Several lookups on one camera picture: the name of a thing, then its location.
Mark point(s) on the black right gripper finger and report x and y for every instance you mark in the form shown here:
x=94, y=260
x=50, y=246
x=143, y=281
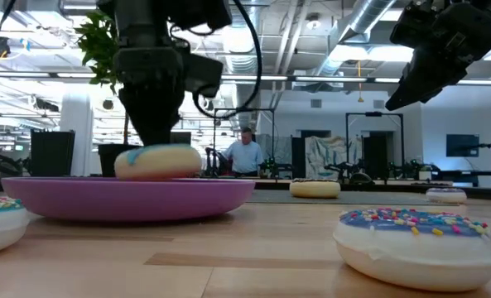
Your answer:
x=444, y=80
x=415, y=78

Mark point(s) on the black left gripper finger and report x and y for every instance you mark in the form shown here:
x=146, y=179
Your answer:
x=154, y=116

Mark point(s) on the large blue frosted donut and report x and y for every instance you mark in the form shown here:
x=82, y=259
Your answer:
x=158, y=163

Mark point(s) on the small purple frosted donut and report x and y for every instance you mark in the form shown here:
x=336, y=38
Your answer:
x=446, y=196

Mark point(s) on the large chocolate frosted donut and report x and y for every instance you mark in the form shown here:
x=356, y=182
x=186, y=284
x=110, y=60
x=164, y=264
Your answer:
x=314, y=190

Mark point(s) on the small dark blue donut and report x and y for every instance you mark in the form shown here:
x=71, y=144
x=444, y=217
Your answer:
x=415, y=256

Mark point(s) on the small teal sprinkled donut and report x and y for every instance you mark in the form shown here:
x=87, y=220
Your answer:
x=1, y=227

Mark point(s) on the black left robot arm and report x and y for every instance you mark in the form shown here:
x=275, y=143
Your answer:
x=141, y=20

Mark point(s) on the green leafy plant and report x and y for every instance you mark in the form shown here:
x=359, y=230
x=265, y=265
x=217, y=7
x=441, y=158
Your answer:
x=98, y=49

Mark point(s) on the black plant pot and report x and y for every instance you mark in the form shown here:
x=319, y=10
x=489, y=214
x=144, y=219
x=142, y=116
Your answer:
x=108, y=161

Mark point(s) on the purple round plate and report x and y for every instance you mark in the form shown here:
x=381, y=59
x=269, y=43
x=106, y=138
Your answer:
x=125, y=198

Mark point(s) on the person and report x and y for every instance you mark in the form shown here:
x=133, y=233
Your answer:
x=245, y=155

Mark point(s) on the black bin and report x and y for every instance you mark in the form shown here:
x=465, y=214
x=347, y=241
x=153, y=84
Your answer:
x=52, y=153

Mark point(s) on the pale blue tarp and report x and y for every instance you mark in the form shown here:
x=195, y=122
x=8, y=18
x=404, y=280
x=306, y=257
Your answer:
x=332, y=157

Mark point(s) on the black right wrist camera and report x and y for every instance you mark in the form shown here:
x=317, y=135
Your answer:
x=412, y=25

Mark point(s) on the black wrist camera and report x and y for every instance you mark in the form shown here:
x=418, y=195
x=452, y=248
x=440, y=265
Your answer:
x=412, y=25
x=203, y=74

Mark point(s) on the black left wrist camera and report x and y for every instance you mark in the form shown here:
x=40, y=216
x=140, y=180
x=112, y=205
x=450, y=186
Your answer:
x=203, y=74

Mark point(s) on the dark wall monitor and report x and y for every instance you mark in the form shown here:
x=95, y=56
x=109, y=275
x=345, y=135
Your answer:
x=462, y=145

